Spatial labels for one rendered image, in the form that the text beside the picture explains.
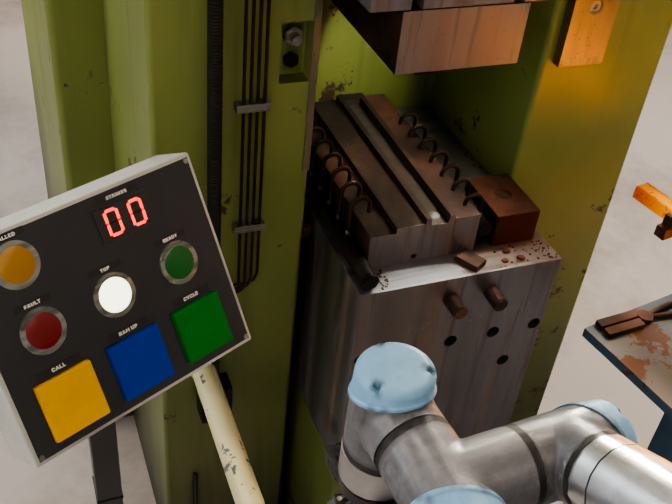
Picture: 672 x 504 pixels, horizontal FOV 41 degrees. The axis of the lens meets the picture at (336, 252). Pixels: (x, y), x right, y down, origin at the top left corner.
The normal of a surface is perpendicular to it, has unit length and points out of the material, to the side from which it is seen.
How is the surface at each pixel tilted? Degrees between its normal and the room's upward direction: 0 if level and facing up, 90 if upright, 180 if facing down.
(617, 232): 0
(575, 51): 90
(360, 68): 90
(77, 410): 60
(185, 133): 90
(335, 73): 90
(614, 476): 51
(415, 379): 1
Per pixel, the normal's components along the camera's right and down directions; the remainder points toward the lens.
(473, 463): 0.17, -0.65
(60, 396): 0.66, 0.04
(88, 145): 0.35, 0.61
